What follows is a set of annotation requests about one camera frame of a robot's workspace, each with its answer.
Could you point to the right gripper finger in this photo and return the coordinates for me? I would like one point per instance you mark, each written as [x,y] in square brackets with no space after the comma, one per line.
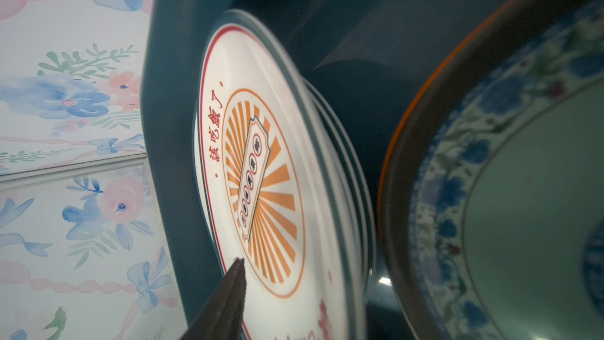
[222,315]

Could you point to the orange sunburst plate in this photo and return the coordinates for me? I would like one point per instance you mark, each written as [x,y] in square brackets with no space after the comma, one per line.
[272,189]

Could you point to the small green patterned plate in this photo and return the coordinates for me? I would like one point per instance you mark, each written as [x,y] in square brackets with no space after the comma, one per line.
[502,234]

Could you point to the orange plastic plate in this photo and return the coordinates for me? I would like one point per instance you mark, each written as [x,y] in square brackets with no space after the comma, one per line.
[471,61]

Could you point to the white flower-outline plate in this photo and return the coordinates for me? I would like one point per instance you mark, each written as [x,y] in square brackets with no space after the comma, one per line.
[355,185]

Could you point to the teal plastic bin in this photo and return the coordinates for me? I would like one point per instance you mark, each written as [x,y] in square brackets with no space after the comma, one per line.
[368,59]

